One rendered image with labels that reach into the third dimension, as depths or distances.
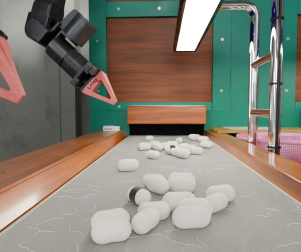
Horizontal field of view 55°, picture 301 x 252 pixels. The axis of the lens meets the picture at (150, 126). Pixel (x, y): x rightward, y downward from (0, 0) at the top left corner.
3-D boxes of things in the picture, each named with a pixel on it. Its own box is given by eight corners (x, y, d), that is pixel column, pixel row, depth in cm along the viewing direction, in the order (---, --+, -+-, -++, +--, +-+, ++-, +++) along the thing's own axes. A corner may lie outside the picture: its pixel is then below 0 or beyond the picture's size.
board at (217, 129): (217, 133, 100) (217, 129, 100) (210, 130, 115) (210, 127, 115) (316, 133, 98) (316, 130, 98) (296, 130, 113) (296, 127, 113)
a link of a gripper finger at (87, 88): (128, 93, 74) (101, 68, 75) (123, 92, 67) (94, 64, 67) (110, 113, 75) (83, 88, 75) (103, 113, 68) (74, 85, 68)
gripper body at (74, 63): (105, 72, 75) (84, 53, 75) (94, 66, 65) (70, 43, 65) (88, 91, 75) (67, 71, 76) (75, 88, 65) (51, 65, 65)
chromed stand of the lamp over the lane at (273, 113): (189, 194, 59) (191, -32, 57) (183, 172, 79) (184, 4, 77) (285, 195, 58) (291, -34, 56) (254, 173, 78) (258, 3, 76)
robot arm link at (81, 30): (45, 40, 77) (23, 27, 69) (73, 7, 76) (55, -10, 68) (73, 69, 74) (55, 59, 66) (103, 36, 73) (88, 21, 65)
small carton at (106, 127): (103, 130, 110) (102, 125, 110) (104, 130, 113) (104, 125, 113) (118, 131, 110) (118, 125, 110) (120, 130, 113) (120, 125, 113)
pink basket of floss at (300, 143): (312, 184, 67) (313, 143, 66) (217, 166, 87) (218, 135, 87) (351, 169, 84) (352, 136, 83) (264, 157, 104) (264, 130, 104)
